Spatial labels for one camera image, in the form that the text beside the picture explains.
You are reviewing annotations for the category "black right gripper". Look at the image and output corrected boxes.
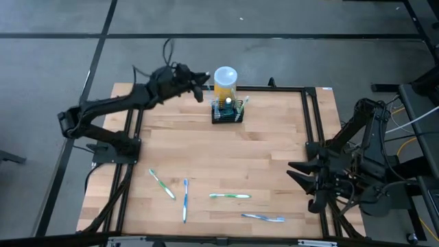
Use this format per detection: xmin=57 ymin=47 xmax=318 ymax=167
xmin=286 ymin=153 xmax=355 ymax=204

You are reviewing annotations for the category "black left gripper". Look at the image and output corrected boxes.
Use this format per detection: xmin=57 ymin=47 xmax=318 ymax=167
xmin=153 ymin=62 xmax=211 ymax=104

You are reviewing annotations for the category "green white toothbrush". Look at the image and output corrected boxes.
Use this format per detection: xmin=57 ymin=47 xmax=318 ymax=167
xmin=148 ymin=168 xmax=177 ymax=201
xmin=209 ymin=193 xmax=252 ymax=200
xmin=238 ymin=95 xmax=250 ymax=114

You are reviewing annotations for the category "yellow jar with white lid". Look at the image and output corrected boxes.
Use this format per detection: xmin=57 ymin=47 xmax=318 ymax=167
xmin=213 ymin=66 xmax=239 ymax=104

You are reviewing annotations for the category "blue white wavy toothbrush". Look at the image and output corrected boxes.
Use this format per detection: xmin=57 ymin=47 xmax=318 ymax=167
xmin=241 ymin=213 xmax=286 ymax=223

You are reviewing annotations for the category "white label strip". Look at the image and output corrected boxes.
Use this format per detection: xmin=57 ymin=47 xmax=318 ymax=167
xmin=297 ymin=239 xmax=339 ymax=247
xmin=106 ymin=235 xmax=147 ymax=243

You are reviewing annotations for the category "dark grey desk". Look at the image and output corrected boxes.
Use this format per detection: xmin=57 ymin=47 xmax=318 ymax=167
xmin=397 ymin=84 xmax=439 ymax=241

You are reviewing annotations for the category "black desk foot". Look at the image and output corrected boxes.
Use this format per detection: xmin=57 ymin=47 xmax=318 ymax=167
xmin=0 ymin=149 xmax=27 ymax=165

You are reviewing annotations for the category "black wire basket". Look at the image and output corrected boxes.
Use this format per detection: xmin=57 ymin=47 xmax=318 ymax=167
xmin=211 ymin=98 xmax=246 ymax=125

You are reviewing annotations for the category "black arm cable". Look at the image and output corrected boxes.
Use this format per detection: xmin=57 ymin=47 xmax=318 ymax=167
xmin=162 ymin=37 xmax=176 ymax=68

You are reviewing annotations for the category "black aluminium table frame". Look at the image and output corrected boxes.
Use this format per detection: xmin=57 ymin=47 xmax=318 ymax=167
xmin=0 ymin=77 xmax=439 ymax=247

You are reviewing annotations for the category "yellow cable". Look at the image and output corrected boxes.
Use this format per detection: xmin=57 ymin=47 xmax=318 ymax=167
xmin=390 ymin=106 xmax=439 ymax=237

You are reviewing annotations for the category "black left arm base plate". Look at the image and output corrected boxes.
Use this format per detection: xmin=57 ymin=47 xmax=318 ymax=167
xmin=91 ymin=137 xmax=142 ymax=165

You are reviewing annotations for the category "white cable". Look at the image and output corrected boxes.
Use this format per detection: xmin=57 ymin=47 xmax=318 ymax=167
xmin=385 ymin=104 xmax=439 ymax=134

